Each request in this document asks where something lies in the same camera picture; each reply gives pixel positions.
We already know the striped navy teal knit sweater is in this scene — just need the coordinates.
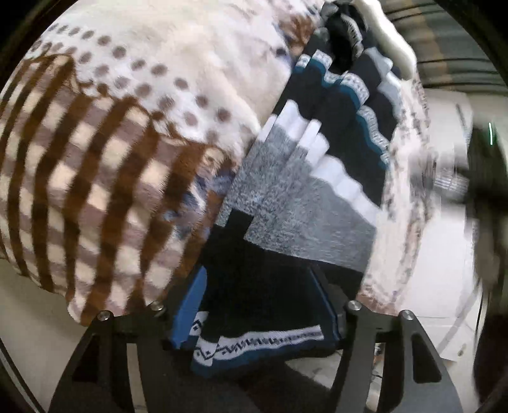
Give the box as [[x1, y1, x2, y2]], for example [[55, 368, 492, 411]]
[[190, 3, 401, 377]]

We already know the cream floral fleece blanket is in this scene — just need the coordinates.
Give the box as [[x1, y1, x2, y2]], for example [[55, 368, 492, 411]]
[[1, 1, 431, 325]]

